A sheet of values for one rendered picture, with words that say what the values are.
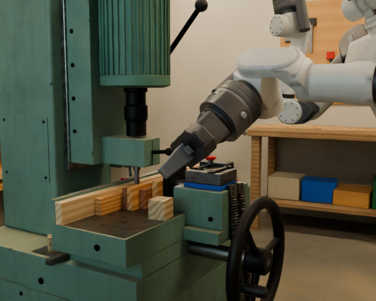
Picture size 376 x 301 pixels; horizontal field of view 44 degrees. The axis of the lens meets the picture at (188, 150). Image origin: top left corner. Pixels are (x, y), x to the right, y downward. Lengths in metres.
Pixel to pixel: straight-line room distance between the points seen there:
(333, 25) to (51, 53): 3.41
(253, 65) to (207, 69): 3.86
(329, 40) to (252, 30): 0.71
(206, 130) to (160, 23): 0.46
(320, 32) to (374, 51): 3.23
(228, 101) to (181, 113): 4.02
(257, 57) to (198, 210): 0.42
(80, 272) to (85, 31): 0.57
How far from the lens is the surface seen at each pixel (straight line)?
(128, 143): 1.17
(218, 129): 0.77
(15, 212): 1.40
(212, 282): 1.30
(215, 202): 1.08
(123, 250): 0.95
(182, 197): 1.12
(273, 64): 0.82
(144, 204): 1.16
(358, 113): 4.35
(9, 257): 1.28
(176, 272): 1.13
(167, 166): 0.76
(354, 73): 0.79
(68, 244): 1.06
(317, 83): 0.81
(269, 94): 0.86
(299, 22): 1.49
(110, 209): 1.13
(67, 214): 1.06
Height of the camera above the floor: 1.20
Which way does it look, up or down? 8 degrees down
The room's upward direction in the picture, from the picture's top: straight up
